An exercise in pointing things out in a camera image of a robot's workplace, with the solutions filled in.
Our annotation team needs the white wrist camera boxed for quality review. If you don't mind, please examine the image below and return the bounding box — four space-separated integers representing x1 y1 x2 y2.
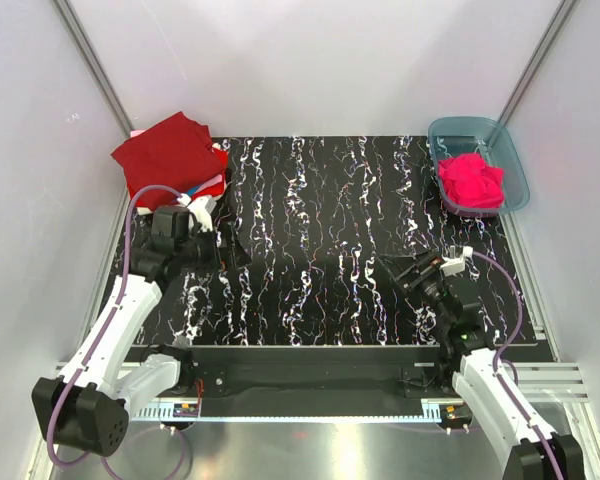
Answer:
177 194 217 232
440 245 473 277

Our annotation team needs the teal translucent plastic bin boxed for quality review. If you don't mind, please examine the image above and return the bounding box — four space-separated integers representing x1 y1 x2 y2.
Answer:
428 116 530 218

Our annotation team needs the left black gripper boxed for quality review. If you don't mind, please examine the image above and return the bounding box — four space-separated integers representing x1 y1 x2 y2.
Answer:
176 222 251 274

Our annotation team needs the left aluminium corner post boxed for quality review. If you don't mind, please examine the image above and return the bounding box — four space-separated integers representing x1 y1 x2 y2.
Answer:
51 0 134 138

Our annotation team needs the bright pink t shirt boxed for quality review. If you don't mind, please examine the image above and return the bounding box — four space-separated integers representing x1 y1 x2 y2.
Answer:
438 153 505 209

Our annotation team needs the stack of folded t shirts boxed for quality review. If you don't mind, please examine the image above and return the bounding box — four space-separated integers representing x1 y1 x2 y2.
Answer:
130 125 229 216

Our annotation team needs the folded dark red t shirt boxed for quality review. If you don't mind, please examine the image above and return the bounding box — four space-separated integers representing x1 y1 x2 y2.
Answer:
111 112 228 196

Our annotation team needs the black marble pattern mat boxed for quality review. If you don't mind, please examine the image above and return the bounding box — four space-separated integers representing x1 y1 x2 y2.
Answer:
125 134 539 348

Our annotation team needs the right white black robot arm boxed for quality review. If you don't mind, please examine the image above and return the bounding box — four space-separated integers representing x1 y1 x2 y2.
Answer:
379 247 585 479

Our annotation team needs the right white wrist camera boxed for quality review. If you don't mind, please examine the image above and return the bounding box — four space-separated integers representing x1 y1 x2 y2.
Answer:
440 245 473 277

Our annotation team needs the right aluminium corner post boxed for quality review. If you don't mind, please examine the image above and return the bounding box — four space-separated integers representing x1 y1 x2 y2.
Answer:
498 0 581 126

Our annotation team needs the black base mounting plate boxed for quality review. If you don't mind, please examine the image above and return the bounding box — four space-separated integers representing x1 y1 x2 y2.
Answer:
144 344 481 419

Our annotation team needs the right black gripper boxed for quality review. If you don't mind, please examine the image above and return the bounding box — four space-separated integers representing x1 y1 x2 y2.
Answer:
378 249 454 327

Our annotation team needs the aluminium frame rail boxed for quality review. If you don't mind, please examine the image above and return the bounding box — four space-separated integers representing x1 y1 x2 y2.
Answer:
54 359 591 426

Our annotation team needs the aluminium corner post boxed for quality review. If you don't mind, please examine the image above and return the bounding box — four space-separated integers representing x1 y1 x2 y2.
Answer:
51 0 134 138
498 0 581 126

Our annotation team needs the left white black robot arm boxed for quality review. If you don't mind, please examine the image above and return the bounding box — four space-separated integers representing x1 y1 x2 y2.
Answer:
31 206 250 457

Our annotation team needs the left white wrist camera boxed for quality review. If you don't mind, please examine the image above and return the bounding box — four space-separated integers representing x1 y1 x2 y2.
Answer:
177 194 217 232

